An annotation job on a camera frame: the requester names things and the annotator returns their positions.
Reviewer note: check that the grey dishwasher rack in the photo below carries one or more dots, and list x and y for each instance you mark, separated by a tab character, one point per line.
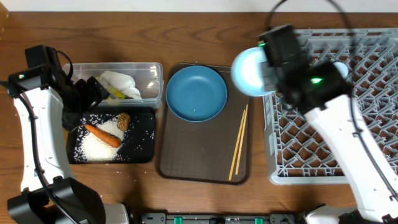
295	152

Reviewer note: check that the yellow green snack wrapper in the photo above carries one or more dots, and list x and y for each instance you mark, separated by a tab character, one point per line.
114	94

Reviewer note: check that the brown textured food piece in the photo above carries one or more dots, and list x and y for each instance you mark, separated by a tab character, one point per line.
123	122

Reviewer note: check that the orange carrot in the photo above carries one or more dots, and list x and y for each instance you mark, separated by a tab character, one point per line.
103	136

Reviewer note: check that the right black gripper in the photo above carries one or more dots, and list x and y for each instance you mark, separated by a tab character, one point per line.
270	76

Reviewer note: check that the white napkin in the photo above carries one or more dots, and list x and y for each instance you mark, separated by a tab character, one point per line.
123	83

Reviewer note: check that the clear plastic bin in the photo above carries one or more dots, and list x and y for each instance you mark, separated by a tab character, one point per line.
148	77

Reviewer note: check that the wooden chopstick right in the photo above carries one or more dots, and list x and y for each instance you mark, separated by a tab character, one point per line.
241	138

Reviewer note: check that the black tray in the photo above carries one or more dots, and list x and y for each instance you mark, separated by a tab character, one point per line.
140	140

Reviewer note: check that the wooden chopstick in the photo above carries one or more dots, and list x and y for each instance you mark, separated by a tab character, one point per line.
241	138
236	146

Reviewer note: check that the light blue cup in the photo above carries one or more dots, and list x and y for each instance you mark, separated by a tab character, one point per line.
342	68

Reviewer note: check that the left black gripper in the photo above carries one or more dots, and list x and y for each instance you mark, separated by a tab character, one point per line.
86	94

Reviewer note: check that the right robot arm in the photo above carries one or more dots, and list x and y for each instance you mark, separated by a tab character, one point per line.
326	101

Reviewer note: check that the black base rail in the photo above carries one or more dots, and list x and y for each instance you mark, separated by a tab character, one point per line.
163	218

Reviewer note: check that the dark blue plate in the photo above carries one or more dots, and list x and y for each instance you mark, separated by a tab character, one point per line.
196	93

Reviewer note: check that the light blue rice bowl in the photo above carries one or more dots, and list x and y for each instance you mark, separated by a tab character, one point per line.
251	74

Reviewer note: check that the white rice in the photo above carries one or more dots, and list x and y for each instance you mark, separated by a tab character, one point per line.
99	143

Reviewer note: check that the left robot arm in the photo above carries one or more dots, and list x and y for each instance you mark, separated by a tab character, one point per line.
49	191

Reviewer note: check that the brown serving tray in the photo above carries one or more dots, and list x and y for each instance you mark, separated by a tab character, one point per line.
203	151

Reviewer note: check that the wooden chopstick left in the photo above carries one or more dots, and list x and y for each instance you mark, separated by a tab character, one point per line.
236	146

